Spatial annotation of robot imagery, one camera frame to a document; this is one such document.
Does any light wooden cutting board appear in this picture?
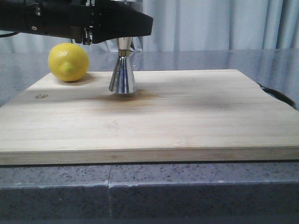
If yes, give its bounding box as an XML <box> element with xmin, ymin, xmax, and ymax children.
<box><xmin>0</xmin><ymin>70</ymin><xmax>299</xmax><ymax>165</ymax></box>

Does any steel hourglass jigger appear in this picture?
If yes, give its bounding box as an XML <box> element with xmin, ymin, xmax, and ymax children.
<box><xmin>109</xmin><ymin>37</ymin><xmax>135</xmax><ymax>94</ymax></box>

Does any grey pleated curtain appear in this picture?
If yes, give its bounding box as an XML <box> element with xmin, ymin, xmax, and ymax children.
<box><xmin>0</xmin><ymin>0</ymin><xmax>299</xmax><ymax>54</ymax></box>

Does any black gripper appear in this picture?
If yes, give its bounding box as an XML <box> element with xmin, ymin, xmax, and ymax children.
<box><xmin>0</xmin><ymin>0</ymin><xmax>94</xmax><ymax>45</ymax></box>

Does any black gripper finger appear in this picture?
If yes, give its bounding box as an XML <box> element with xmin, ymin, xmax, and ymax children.
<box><xmin>92</xmin><ymin>0</ymin><xmax>153</xmax><ymax>44</ymax></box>

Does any black board handle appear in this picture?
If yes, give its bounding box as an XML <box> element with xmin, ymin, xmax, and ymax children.
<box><xmin>257</xmin><ymin>83</ymin><xmax>297</xmax><ymax>109</ymax></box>

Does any yellow lemon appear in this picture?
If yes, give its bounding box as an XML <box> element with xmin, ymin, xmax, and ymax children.
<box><xmin>48</xmin><ymin>43</ymin><xmax>90</xmax><ymax>82</ymax></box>

